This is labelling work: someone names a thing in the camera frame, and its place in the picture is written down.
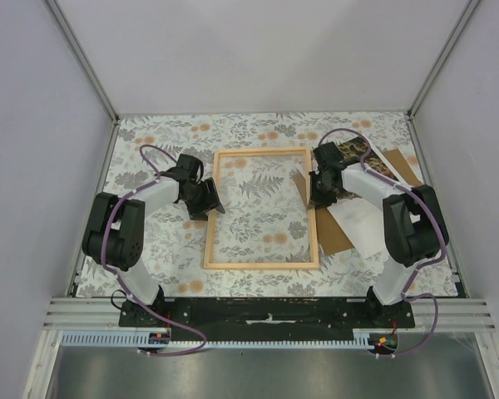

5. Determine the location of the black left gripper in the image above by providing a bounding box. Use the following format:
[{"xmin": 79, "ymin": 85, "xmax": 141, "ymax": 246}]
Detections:
[{"xmin": 181, "ymin": 178, "xmax": 225, "ymax": 222}]

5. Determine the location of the clear acrylic sheet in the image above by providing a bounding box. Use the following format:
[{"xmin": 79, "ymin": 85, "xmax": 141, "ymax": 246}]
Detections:
[{"xmin": 213, "ymin": 155, "xmax": 310, "ymax": 263}]

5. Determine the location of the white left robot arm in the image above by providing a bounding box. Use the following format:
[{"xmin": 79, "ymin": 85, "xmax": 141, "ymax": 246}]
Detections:
[{"xmin": 82, "ymin": 154, "xmax": 225, "ymax": 327}]

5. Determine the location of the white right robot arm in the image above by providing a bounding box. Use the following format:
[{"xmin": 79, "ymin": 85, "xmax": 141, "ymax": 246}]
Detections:
[{"xmin": 309, "ymin": 142, "xmax": 449, "ymax": 328}]

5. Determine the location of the landscape photo print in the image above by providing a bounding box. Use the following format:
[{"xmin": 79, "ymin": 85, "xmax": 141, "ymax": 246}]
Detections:
[{"xmin": 294, "ymin": 139, "xmax": 408, "ymax": 259}]

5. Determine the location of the brown cardboard backing board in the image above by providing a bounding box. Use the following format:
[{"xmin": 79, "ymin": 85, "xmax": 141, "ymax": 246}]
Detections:
[{"xmin": 315, "ymin": 149, "xmax": 422, "ymax": 255}]

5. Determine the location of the floral patterned table mat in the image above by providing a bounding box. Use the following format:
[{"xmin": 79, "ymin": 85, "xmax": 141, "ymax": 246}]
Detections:
[{"xmin": 105, "ymin": 111, "xmax": 421, "ymax": 297}]

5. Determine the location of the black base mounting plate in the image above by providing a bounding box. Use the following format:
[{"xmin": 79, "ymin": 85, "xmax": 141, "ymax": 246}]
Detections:
[{"xmin": 119, "ymin": 297, "xmax": 415, "ymax": 337}]

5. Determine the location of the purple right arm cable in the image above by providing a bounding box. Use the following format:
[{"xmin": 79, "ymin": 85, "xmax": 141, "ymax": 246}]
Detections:
[{"xmin": 319, "ymin": 128, "xmax": 450, "ymax": 359}]

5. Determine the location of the right aluminium frame post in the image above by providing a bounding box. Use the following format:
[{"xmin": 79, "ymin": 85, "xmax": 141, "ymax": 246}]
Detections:
[{"xmin": 407, "ymin": 0, "xmax": 482, "ymax": 121}]

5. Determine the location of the aluminium frame post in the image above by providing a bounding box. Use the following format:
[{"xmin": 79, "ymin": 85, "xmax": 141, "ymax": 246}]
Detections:
[
  {"xmin": 407, "ymin": 0, "xmax": 482, "ymax": 121},
  {"xmin": 43, "ymin": 0, "xmax": 119, "ymax": 124}
]

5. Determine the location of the white slotted cable duct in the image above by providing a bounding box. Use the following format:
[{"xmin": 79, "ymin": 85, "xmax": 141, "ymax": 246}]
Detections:
[{"xmin": 61, "ymin": 330, "xmax": 374, "ymax": 350}]

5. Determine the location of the aluminium front rail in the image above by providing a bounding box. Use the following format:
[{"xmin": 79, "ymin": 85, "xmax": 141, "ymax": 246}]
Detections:
[{"xmin": 43, "ymin": 298, "xmax": 496, "ymax": 333}]

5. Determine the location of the left aluminium frame post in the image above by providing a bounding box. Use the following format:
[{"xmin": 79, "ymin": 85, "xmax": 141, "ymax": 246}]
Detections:
[{"xmin": 43, "ymin": 0, "xmax": 119, "ymax": 124}]

